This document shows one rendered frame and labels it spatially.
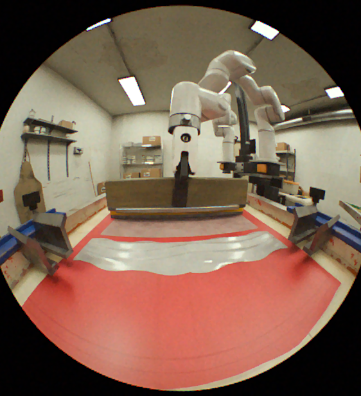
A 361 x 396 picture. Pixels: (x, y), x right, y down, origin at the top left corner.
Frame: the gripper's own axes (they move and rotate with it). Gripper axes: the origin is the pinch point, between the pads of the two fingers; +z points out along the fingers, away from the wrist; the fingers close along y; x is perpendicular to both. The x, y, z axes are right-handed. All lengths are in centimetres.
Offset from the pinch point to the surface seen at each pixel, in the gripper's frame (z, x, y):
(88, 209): 5.1, 24.9, -0.7
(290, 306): 5.2, -9.9, -26.7
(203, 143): -97, -94, 345
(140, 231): 6.2, 7.9, -6.5
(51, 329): 7.0, 13.7, -28.7
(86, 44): -190, 136, 51
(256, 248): 4.2, -11.2, -15.9
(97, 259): 6.2, 12.5, -16.4
